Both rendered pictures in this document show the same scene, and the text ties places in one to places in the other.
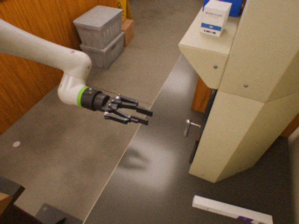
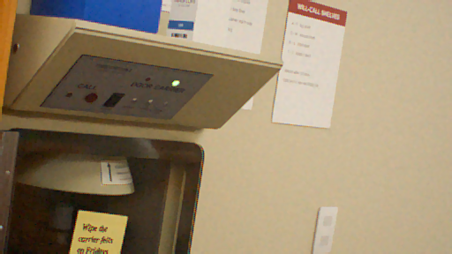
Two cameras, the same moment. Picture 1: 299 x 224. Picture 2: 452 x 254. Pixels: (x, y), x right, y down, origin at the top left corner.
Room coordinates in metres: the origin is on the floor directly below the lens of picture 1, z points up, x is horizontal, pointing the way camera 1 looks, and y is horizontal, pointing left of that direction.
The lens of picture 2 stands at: (1.46, 0.24, 1.47)
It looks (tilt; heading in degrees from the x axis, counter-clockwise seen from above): 3 degrees down; 200
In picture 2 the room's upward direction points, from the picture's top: 9 degrees clockwise
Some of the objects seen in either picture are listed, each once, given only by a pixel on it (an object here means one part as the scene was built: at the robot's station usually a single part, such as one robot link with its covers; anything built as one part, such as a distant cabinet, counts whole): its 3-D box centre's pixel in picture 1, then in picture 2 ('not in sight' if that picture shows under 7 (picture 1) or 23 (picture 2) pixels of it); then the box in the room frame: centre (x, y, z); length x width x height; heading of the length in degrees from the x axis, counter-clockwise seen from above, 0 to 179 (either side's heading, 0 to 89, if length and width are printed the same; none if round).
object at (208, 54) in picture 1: (211, 38); (150, 80); (0.54, -0.19, 1.46); 0.32 x 0.12 x 0.10; 157
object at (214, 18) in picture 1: (215, 18); (199, 18); (0.48, -0.16, 1.54); 0.05 x 0.05 x 0.06; 61
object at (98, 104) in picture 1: (108, 104); not in sight; (0.58, 0.16, 1.15); 0.09 x 0.08 x 0.07; 67
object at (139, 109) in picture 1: (144, 111); not in sight; (0.54, 0.01, 1.14); 0.07 x 0.01 x 0.03; 67
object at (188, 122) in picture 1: (191, 129); not in sight; (0.43, -0.16, 1.17); 0.05 x 0.03 x 0.10; 66
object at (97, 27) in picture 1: (101, 27); not in sight; (2.70, 0.64, 0.49); 0.60 x 0.42 x 0.33; 157
